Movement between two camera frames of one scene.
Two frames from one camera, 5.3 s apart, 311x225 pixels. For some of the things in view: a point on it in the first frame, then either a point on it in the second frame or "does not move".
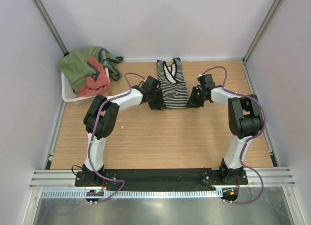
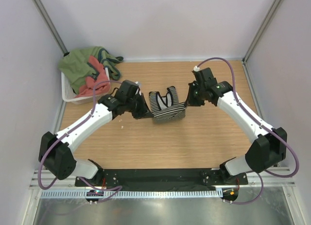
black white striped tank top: (171, 78) -> (166, 109)
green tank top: (76, 64) does not move
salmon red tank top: (93, 87) does not move
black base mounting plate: (162, 178) does not move
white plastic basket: (69, 95) does not move
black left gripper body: (156, 100) -> (136, 105)
